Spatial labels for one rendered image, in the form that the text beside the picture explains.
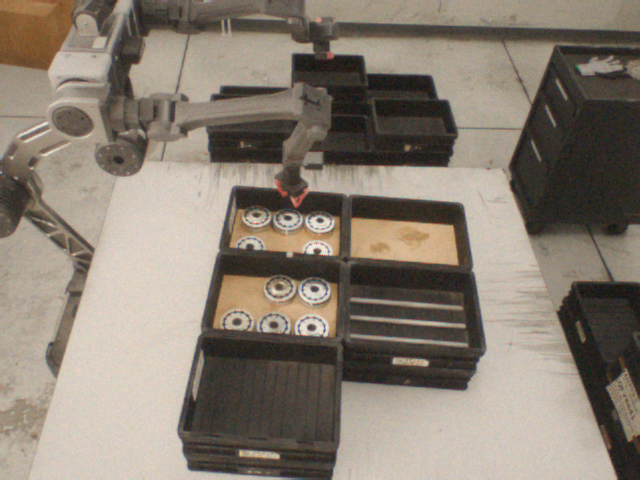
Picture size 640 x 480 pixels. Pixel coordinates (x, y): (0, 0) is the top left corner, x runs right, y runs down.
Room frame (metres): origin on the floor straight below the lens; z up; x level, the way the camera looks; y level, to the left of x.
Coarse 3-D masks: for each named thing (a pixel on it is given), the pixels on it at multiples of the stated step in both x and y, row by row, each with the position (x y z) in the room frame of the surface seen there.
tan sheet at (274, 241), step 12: (240, 216) 1.45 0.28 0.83; (336, 216) 1.49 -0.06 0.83; (240, 228) 1.40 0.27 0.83; (336, 228) 1.44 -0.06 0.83; (264, 240) 1.35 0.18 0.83; (276, 240) 1.36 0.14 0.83; (288, 240) 1.36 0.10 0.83; (300, 240) 1.37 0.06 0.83; (312, 240) 1.37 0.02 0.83; (324, 240) 1.37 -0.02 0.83; (336, 240) 1.38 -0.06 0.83; (300, 252) 1.31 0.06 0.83; (336, 252) 1.32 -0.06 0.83
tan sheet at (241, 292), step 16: (224, 288) 1.14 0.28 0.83; (240, 288) 1.14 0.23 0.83; (256, 288) 1.15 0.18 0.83; (336, 288) 1.17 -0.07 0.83; (224, 304) 1.08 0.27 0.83; (240, 304) 1.08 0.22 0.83; (256, 304) 1.09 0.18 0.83; (288, 304) 1.09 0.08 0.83; (336, 304) 1.11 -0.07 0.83; (256, 320) 1.03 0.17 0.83
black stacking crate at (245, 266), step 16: (224, 256) 1.19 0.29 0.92; (224, 272) 1.19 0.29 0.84; (240, 272) 1.19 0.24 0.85; (256, 272) 1.19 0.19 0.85; (272, 272) 1.19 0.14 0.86; (288, 272) 1.19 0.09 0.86; (304, 272) 1.19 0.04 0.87; (320, 272) 1.19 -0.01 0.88; (336, 272) 1.20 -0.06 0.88; (208, 320) 0.96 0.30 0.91; (336, 320) 1.05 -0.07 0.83; (336, 336) 0.98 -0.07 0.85
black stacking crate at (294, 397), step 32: (224, 352) 0.89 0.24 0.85; (256, 352) 0.89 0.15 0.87; (288, 352) 0.89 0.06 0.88; (320, 352) 0.89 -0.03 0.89; (224, 384) 0.81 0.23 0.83; (256, 384) 0.82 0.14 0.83; (288, 384) 0.82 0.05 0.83; (320, 384) 0.83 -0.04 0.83; (192, 416) 0.70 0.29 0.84; (224, 416) 0.72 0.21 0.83; (256, 416) 0.72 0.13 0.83; (288, 416) 0.73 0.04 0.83; (320, 416) 0.74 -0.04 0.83; (192, 448) 0.62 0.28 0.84; (224, 448) 0.62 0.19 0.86; (256, 448) 0.62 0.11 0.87
